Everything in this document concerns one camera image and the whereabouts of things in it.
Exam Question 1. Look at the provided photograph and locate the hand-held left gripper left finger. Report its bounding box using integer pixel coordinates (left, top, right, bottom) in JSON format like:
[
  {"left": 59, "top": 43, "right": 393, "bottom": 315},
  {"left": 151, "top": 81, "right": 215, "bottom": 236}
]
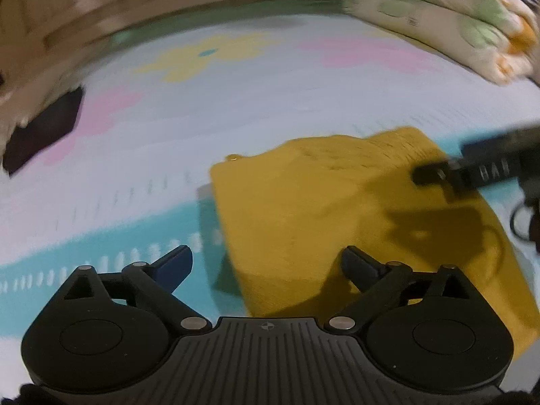
[{"left": 63, "top": 245, "right": 213, "bottom": 335}]

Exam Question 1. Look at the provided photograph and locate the flower print bed sheet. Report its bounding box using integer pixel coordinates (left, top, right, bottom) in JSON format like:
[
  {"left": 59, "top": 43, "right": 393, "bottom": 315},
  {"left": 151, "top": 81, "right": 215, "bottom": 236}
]
[{"left": 0, "top": 0, "right": 540, "bottom": 393}]

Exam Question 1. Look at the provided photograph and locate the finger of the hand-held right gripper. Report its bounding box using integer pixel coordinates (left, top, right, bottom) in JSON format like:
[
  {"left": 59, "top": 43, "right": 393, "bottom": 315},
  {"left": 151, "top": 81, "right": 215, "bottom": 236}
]
[{"left": 410, "top": 158, "right": 465, "bottom": 197}]

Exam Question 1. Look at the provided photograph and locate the wooden bed frame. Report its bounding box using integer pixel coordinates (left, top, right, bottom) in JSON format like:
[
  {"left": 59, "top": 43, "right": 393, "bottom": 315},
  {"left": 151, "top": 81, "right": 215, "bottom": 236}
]
[{"left": 0, "top": 0, "right": 359, "bottom": 106}]

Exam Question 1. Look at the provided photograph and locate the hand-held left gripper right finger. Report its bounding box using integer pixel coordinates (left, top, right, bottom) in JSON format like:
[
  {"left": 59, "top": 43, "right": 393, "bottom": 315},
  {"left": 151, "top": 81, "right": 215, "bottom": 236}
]
[{"left": 324, "top": 245, "right": 470, "bottom": 335}]

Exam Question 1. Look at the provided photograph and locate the yellow small garment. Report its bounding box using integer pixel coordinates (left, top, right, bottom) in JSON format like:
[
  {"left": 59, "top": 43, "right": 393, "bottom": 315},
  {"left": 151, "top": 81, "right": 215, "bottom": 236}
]
[{"left": 210, "top": 127, "right": 534, "bottom": 361}]

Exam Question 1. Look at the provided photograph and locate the folded floral quilt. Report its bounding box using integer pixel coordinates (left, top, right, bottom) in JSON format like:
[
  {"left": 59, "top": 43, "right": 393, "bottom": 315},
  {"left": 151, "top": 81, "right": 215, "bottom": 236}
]
[{"left": 344, "top": 0, "right": 540, "bottom": 86}]

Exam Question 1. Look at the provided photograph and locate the black cable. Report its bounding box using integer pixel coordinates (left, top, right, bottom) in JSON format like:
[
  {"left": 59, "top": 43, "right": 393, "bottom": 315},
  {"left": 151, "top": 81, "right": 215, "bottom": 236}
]
[{"left": 508, "top": 199, "right": 540, "bottom": 246}]

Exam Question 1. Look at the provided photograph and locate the dark cloth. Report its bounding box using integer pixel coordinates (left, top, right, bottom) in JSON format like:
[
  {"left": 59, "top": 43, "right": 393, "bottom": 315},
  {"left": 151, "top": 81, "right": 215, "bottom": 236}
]
[{"left": 2, "top": 86, "right": 84, "bottom": 176}]

